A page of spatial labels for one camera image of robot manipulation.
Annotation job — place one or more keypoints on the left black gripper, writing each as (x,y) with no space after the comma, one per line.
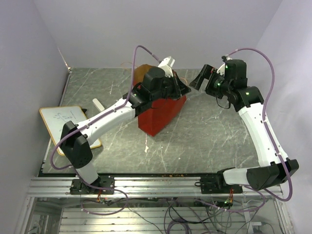
(183,87)

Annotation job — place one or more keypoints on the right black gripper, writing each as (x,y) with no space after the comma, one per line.
(205,73)

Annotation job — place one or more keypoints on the red paper bag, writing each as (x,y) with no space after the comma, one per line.
(153,112)

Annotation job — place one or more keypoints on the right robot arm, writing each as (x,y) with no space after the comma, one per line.
(274,163)

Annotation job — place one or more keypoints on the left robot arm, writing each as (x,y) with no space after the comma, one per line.
(76,139)

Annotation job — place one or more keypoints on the white eraser marker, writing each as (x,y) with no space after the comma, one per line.
(98,105)

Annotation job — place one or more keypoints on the small whiteboard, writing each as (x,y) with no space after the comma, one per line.
(54,119)

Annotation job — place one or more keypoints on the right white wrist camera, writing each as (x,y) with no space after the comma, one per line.
(221,69)

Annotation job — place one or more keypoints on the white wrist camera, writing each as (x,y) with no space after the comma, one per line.
(221,69)
(166,65)

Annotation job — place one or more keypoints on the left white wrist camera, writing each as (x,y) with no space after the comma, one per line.
(166,65)

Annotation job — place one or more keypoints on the aluminium frame rail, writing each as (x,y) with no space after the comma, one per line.
(59,187)

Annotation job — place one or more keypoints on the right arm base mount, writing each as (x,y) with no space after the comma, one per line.
(215,184)

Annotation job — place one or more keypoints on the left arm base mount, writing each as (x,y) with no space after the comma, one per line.
(104,185)

